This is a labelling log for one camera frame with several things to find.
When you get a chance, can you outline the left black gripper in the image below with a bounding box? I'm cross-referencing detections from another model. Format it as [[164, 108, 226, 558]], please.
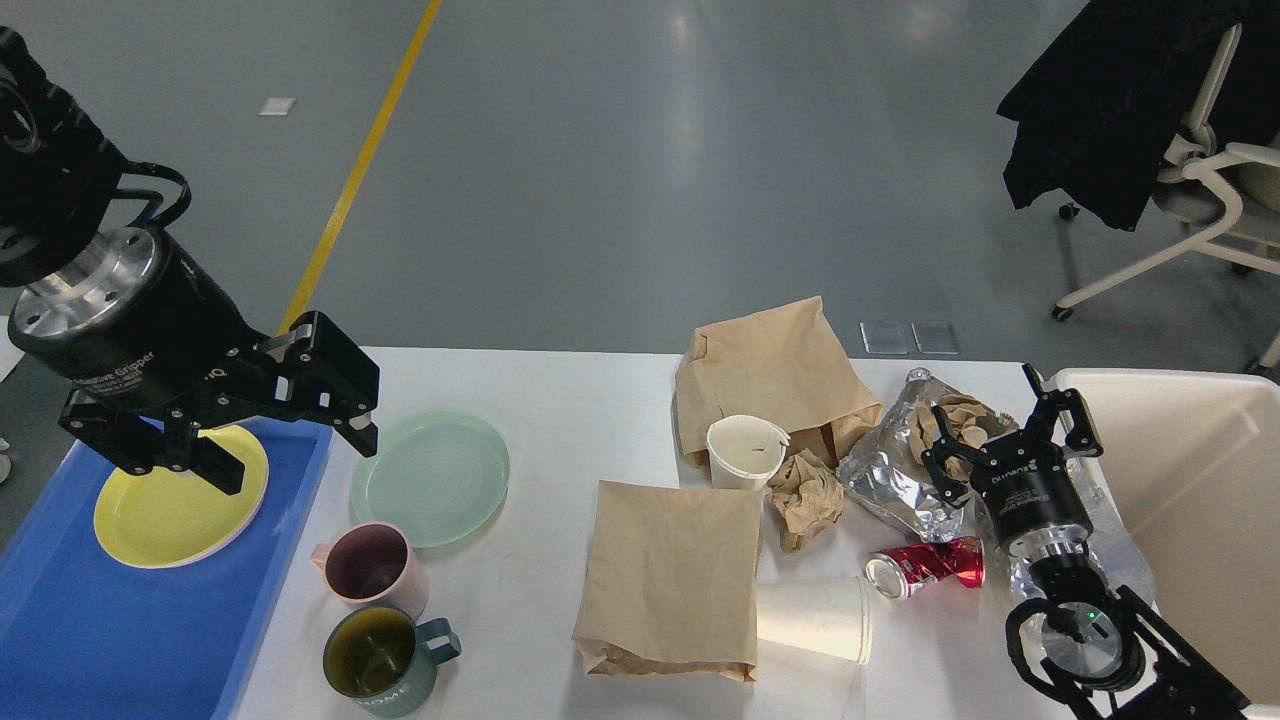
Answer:
[[8, 225, 380, 495]]

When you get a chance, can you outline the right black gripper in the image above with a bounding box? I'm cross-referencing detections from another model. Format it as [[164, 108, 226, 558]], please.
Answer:
[[922, 364, 1105, 557]]

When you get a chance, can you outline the pink ribbed mug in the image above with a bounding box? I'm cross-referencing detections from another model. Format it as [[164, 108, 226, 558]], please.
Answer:
[[310, 521, 430, 619]]

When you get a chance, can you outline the mint green plate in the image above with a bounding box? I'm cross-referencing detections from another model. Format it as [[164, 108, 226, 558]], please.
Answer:
[[349, 410, 509, 550]]

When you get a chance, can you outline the teal mug yellow inside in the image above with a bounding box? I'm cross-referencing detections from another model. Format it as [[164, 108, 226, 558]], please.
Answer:
[[323, 606, 462, 719]]

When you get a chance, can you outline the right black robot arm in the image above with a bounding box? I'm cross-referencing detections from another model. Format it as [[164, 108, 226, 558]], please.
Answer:
[[922, 365, 1249, 719]]

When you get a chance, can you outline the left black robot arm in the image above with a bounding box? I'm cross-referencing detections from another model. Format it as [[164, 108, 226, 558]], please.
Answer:
[[1, 28, 380, 495]]

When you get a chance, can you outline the brown paper in foil bag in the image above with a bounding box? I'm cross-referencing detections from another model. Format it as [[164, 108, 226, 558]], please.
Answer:
[[908, 393, 1020, 464]]

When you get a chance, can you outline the floor outlet plate right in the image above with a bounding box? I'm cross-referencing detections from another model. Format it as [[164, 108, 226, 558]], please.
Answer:
[[910, 320, 961, 355]]

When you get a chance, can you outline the floor outlet plate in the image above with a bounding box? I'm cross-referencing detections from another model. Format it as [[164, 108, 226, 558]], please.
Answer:
[[910, 320, 961, 355], [859, 320, 911, 356]]

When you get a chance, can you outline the silver foil bag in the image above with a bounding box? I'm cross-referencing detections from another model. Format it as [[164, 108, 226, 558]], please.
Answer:
[[837, 368, 965, 542]]

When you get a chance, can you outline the yellow plate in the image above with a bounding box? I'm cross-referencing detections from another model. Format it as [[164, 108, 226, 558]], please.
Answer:
[[92, 427, 269, 569]]

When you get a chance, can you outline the floor outlet plate left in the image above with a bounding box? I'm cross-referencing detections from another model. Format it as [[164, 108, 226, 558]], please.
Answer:
[[859, 320, 911, 356]]

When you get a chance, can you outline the crushed red soda can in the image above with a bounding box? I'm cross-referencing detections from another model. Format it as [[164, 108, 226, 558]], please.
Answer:
[[864, 536, 986, 600]]

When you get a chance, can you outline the beige plastic bin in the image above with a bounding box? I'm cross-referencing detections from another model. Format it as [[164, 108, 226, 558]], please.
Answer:
[[1053, 369, 1279, 719]]

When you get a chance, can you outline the crumpled brown paper ball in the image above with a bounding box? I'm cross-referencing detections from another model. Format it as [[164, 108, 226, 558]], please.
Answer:
[[765, 448, 844, 553]]

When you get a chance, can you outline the crumpled large brown paper bag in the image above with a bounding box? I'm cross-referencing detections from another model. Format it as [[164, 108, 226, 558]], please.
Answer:
[[675, 296, 884, 468]]

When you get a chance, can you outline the lying white paper cup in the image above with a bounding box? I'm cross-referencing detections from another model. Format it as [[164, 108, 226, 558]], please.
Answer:
[[756, 578, 873, 665]]

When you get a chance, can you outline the upright white paper cup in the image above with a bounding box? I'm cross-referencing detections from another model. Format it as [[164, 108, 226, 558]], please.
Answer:
[[707, 415, 791, 492]]

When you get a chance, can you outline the blue plastic tray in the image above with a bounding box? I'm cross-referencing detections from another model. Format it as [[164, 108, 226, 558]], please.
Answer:
[[1, 419, 332, 719]]

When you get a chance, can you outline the white office chair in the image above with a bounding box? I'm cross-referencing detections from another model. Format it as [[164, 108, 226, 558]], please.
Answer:
[[1051, 24, 1279, 322]]

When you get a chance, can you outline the black jacket on chair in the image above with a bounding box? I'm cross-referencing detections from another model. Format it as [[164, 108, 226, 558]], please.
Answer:
[[998, 1, 1279, 231]]

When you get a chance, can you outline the flat brown paper bag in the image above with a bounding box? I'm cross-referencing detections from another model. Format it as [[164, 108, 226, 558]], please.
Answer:
[[572, 480, 763, 683]]

